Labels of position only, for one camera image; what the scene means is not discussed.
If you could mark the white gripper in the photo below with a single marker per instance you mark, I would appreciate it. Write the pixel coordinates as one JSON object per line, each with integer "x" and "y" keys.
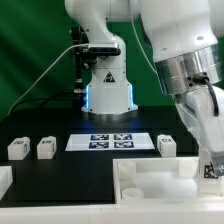
{"x": 197, "y": 113}

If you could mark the white square tabletop tray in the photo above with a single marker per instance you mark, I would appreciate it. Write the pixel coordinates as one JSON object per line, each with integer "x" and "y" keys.
{"x": 163, "y": 180}

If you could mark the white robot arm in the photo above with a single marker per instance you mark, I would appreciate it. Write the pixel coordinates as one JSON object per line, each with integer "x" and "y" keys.
{"x": 181, "y": 37}

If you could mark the white sheet with markers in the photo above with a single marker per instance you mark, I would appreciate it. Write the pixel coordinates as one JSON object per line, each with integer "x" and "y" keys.
{"x": 115, "y": 141}

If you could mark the white block left edge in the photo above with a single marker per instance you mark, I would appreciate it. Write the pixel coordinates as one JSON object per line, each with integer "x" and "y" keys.
{"x": 6, "y": 179}

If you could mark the white front rail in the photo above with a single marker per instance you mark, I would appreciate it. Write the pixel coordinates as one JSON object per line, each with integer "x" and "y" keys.
{"x": 208, "y": 213}

